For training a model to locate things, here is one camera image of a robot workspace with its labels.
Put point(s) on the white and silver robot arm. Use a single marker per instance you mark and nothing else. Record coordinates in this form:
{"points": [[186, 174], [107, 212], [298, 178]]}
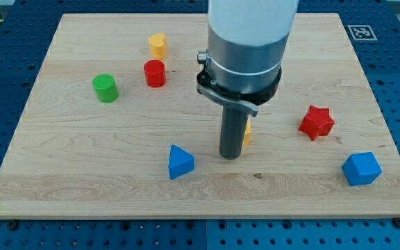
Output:
{"points": [[246, 42]]}

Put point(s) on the blue triangle block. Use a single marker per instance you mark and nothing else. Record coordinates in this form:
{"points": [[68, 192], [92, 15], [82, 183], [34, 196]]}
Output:
{"points": [[180, 162]]}

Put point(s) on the blue cube block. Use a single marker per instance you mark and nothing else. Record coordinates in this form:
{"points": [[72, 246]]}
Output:
{"points": [[361, 169]]}

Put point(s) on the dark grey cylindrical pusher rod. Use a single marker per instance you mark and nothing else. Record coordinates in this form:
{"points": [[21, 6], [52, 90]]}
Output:
{"points": [[233, 127]]}

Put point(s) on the yellow block behind rod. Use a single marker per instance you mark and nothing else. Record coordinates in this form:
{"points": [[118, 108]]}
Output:
{"points": [[247, 134]]}

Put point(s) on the black clamp with metal lever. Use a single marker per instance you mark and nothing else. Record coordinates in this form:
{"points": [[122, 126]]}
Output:
{"points": [[247, 103]]}

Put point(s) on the red cylinder block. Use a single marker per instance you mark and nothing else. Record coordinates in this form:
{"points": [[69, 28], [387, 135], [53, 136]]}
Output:
{"points": [[155, 74]]}

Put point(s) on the light wooden board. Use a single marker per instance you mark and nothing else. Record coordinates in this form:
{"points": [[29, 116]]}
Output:
{"points": [[74, 157]]}

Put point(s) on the green cylinder block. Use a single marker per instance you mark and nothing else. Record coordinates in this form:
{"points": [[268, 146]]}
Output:
{"points": [[105, 88]]}

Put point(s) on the red star block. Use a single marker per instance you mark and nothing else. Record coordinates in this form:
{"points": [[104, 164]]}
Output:
{"points": [[316, 122]]}

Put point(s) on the black and white fiducial tag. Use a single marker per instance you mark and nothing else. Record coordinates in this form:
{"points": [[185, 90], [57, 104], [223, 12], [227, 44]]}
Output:
{"points": [[361, 32]]}

